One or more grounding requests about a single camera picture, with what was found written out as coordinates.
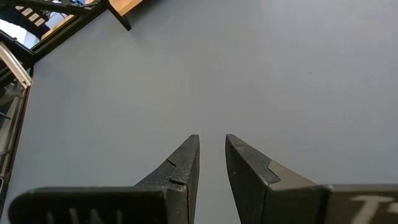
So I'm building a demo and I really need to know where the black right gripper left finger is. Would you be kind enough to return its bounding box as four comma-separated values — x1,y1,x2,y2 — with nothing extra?
7,134,201,224

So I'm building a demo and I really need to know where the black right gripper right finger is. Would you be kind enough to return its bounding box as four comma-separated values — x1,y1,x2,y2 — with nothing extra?
224,133,398,224

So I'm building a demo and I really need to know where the grey table mat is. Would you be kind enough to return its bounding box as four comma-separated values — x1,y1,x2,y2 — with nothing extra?
0,0,398,224

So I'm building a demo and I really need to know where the pale metal bar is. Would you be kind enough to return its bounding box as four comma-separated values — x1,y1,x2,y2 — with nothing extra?
0,42,33,90

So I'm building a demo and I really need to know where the black metal table frame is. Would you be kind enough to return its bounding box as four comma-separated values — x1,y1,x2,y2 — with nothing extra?
0,0,133,215

